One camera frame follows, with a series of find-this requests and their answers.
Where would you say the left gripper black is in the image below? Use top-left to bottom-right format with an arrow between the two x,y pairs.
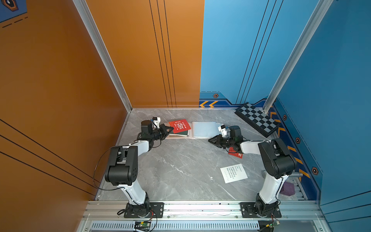
150,125 -> 174,142

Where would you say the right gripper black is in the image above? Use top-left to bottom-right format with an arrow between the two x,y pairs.
208,134 -> 235,149

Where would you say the red card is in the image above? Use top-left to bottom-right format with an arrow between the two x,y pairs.
228,147 -> 243,159
169,119 -> 191,133

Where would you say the dark green card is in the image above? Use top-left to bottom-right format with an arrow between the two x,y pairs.
169,130 -> 189,137

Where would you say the white card small text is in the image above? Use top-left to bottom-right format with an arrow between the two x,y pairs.
220,164 -> 248,184

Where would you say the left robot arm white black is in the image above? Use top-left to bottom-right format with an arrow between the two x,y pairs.
104,117 -> 174,218

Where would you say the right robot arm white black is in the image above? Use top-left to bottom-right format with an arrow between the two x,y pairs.
208,125 -> 297,218

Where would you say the black white checkerboard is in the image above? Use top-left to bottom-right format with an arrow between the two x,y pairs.
235,103 -> 280,138

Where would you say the purple box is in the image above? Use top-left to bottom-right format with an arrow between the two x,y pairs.
280,182 -> 295,196

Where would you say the left circuit board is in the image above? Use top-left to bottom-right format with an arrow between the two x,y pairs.
133,221 -> 152,232

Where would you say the circuit board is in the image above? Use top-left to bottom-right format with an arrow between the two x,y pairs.
133,221 -> 152,232
264,220 -> 280,231

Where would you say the right circuit board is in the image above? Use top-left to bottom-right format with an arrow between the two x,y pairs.
264,220 -> 280,231

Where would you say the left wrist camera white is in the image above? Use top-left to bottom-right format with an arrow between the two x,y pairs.
152,117 -> 161,128

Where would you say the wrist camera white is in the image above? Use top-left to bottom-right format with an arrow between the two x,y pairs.
152,117 -> 161,128
218,125 -> 228,137

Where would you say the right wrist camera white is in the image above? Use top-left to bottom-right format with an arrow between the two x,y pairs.
218,125 -> 228,137

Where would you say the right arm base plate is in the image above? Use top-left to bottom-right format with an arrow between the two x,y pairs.
240,202 -> 282,218

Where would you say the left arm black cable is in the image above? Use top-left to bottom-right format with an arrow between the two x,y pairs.
93,146 -> 125,191

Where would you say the aluminium front rail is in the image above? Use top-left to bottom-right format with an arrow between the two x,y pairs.
82,200 -> 325,221

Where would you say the left aluminium corner post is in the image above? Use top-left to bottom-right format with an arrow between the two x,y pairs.
73,0 -> 132,113

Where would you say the aluminium corner post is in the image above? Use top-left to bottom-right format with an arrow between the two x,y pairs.
262,0 -> 333,113
73,0 -> 132,113

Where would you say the right aluminium corner post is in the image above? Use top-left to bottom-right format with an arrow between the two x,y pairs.
262,0 -> 333,113

